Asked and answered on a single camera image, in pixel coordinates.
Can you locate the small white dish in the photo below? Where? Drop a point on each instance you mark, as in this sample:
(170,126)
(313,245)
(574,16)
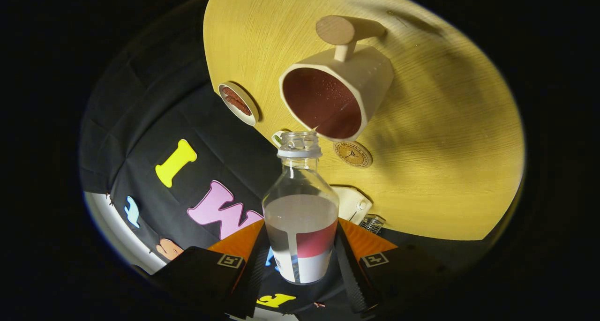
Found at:
(277,138)

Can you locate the red sausage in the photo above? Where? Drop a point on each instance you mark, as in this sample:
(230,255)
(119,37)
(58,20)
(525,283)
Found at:
(232,95)
(238,106)

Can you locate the round cork coaster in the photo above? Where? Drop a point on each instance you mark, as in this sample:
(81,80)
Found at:
(352,153)

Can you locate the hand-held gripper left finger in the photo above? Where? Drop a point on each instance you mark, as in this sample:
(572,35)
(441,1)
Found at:
(201,269)

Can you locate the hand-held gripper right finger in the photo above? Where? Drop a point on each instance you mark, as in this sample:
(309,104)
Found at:
(354,274)

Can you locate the white toaster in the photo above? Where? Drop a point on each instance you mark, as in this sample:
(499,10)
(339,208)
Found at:
(349,201)

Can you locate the white plate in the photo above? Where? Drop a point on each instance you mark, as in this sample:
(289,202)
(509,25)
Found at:
(248,112)

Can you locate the clear juice bottle red label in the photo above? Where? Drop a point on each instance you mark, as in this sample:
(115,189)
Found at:
(300,218)

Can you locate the wooden table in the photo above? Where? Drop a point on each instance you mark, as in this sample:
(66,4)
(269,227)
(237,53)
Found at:
(445,147)

